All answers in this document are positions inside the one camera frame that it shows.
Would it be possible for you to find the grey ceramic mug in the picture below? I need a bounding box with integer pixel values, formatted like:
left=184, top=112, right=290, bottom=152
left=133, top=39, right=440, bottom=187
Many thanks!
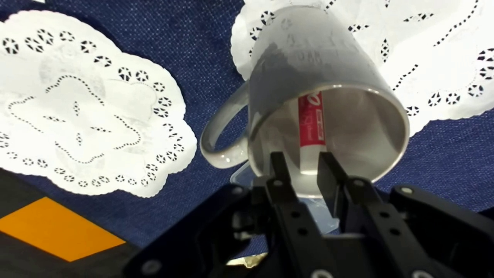
left=199, top=5, right=412, bottom=201

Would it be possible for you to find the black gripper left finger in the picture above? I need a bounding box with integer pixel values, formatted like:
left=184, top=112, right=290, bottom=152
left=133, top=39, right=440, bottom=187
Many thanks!
left=264, top=152, right=336, bottom=278

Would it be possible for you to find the red and white marker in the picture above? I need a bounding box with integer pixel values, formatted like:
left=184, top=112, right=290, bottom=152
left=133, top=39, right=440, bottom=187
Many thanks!
left=296, top=91, right=327, bottom=198

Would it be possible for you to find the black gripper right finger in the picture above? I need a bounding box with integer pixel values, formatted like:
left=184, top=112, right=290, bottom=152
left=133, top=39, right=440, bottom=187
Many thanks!
left=316, top=152, right=429, bottom=278

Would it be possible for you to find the white paper doily under mug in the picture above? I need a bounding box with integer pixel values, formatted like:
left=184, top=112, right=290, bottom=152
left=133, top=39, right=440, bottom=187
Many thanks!
left=228, top=0, right=494, bottom=139

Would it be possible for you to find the blue denim tablecloth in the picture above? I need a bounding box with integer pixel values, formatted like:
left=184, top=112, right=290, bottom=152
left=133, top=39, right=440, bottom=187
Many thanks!
left=0, top=0, right=494, bottom=251

